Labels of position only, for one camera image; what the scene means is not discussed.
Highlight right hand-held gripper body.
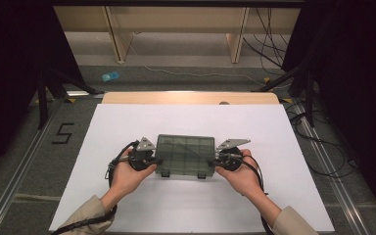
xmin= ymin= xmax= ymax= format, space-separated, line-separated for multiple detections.
xmin=215 ymin=138 xmax=252 ymax=171

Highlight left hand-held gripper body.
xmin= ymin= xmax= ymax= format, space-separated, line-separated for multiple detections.
xmin=127 ymin=136 xmax=157 ymax=172

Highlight grey translucent compartment box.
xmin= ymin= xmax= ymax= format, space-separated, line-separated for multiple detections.
xmin=155 ymin=133 xmax=217 ymax=179

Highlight person's right hand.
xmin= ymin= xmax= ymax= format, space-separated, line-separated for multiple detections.
xmin=215 ymin=149 xmax=262 ymax=199

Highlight person's left hand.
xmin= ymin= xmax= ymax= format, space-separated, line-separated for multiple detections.
xmin=110 ymin=148 xmax=158 ymax=201

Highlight white table sheet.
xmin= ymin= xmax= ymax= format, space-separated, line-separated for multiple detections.
xmin=48 ymin=103 xmax=336 ymax=233

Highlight blue card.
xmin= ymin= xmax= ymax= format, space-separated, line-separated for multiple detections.
xmin=101 ymin=70 xmax=121 ymax=82

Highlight black metal stand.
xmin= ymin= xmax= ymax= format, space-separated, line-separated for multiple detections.
xmin=253 ymin=63 xmax=317 ymax=127
xmin=35 ymin=65 xmax=106 ymax=130

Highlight wooden shelf unit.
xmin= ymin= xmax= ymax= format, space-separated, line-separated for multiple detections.
xmin=53 ymin=5 xmax=302 ymax=65

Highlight dark curtain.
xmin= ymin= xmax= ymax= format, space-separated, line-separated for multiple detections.
xmin=282 ymin=0 xmax=376 ymax=226
xmin=0 ymin=0 xmax=86 ymax=184

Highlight right hand-held gripper cable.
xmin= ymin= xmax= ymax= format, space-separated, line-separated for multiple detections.
xmin=241 ymin=155 xmax=275 ymax=235

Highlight hand-held gripper cable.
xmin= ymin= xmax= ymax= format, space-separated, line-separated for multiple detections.
xmin=50 ymin=140 xmax=141 ymax=235
xmin=241 ymin=155 xmax=275 ymax=235

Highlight left hand-held gripper cable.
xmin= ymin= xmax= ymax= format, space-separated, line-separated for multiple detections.
xmin=50 ymin=140 xmax=141 ymax=235

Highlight white floor cable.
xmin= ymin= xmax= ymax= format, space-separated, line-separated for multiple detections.
xmin=126 ymin=31 xmax=290 ymax=91

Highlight silver floor bracket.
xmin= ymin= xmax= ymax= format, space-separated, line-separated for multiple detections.
xmin=66 ymin=90 xmax=91 ymax=98

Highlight black floor cables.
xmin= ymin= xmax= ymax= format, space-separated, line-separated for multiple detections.
xmin=285 ymin=97 xmax=360 ymax=179

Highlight aluminium floor rail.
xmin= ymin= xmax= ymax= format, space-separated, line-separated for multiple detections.
xmin=293 ymin=101 xmax=370 ymax=235
xmin=0 ymin=97 xmax=67 ymax=235

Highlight hanging black cables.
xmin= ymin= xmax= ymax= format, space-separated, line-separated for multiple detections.
xmin=243 ymin=8 xmax=290 ymax=71

